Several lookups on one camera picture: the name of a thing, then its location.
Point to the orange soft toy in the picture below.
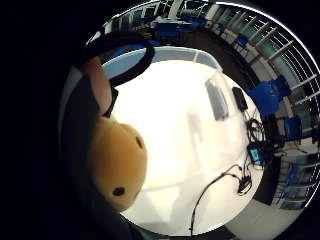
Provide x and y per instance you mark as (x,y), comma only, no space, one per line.
(116,160)

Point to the blue table with chairs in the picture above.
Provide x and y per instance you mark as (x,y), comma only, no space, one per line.
(173,26)

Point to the white window frame row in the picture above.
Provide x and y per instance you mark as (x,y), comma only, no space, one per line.
(283,50)

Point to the phone with blue screen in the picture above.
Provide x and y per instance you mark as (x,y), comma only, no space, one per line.
(256,155)

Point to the black power adapter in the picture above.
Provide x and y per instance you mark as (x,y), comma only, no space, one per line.
(240,98)

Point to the blue chair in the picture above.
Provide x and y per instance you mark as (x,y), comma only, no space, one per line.
(241,40)
(293,128)
(266,95)

